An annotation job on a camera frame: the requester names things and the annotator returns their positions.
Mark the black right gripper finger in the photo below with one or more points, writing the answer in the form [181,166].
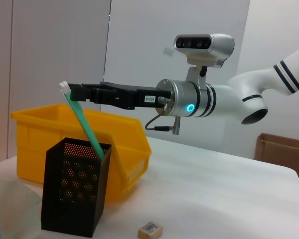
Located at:
[89,85]
[84,94]

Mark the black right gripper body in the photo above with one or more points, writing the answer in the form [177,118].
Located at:
[139,97]

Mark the green utility knife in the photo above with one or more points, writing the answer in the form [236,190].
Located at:
[87,129]

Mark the beige eraser with barcode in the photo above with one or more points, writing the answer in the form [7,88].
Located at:
[150,230]

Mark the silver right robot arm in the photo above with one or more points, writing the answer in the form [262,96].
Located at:
[226,97]

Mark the black mesh pen holder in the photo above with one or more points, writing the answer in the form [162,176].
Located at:
[54,199]

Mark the green glass fruit plate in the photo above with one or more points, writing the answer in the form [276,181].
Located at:
[15,199]

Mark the yellow plastic bin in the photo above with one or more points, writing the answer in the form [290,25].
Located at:
[52,124]

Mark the brown cardboard box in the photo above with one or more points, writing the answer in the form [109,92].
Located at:
[281,154]

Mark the white wall tape patch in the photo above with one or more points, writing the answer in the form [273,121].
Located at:
[169,51]

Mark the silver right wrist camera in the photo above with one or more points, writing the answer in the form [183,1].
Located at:
[214,49]

